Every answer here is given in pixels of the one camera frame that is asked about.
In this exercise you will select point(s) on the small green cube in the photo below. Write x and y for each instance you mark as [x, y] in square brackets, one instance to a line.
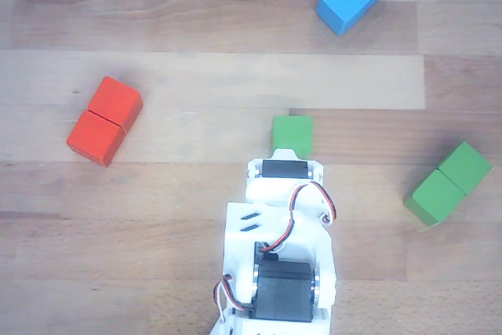
[292, 131]

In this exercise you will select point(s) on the long green block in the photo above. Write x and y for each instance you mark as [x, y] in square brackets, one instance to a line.
[447, 186]

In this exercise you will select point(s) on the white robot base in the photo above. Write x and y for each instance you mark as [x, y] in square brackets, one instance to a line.
[223, 327]

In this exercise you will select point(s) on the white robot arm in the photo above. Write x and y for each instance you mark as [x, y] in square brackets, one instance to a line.
[282, 194]

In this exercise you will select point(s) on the long red block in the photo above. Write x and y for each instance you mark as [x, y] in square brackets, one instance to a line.
[104, 123]

